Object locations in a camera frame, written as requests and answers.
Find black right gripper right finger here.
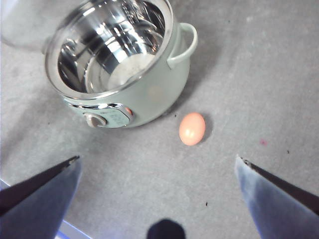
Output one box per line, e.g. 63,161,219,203
235,154,319,239

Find pale green electric cooking pot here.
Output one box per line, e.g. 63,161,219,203
44,0,199,129

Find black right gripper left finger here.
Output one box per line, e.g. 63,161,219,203
0,155,82,239

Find glass lid with green knob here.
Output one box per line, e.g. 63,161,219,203
0,0,75,54

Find brown egg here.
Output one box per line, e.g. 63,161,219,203
178,112,206,146

